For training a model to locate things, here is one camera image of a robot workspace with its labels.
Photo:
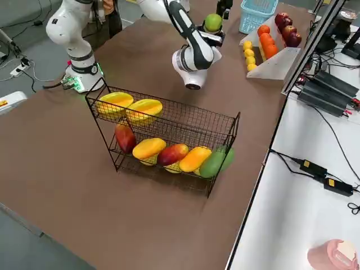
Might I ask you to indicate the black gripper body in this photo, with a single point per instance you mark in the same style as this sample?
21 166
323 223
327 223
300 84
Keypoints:
201 29
225 7

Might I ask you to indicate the green apple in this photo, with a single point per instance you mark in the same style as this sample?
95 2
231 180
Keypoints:
213 22

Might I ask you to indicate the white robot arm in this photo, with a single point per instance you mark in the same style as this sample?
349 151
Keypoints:
76 33

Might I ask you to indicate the light blue plastic basket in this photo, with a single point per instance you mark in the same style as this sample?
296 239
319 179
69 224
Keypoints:
254 28

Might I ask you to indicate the red apple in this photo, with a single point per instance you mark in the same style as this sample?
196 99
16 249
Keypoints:
294 39
287 22
289 30
280 17

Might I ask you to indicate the tiered fruit display stand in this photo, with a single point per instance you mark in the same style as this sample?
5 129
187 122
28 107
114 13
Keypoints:
278 67

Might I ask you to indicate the lemon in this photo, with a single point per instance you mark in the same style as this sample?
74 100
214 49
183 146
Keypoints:
252 67
247 45
250 60
249 53

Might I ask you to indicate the orange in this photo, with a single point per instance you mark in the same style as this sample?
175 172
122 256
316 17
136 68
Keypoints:
263 29
268 43
271 52
265 36

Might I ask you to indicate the person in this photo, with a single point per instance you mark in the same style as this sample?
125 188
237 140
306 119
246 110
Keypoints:
114 25

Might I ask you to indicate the yellow ribbed melon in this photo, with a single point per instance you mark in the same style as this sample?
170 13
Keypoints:
115 105
144 111

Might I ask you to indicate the black desk device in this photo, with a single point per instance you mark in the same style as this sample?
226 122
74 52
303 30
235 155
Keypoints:
334 31

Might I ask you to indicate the red mango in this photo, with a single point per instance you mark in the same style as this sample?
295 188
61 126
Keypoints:
172 154
125 138

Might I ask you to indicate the yellow mango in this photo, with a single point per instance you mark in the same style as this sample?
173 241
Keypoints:
195 159
149 148

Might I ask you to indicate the green mango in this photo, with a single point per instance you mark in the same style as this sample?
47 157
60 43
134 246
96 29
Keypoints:
216 163

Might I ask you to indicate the black monitor stand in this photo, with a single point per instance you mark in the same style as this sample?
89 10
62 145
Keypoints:
353 47

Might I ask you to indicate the large black power adapter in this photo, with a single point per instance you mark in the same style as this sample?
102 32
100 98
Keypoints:
323 98
337 83

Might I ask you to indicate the black floor charger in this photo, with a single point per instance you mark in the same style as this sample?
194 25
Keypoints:
37 22

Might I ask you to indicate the small black power adapter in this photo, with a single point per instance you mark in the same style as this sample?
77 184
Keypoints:
312 168
337 186

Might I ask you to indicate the white power strip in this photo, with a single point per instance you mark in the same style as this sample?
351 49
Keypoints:
18 71

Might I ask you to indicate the white box with yellow mark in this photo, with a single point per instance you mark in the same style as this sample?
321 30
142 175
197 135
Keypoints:
14 101

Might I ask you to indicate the pink cup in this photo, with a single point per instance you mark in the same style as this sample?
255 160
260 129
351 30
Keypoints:
323 256

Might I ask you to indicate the aluminium frame post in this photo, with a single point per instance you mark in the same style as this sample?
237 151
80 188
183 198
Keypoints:
312 47

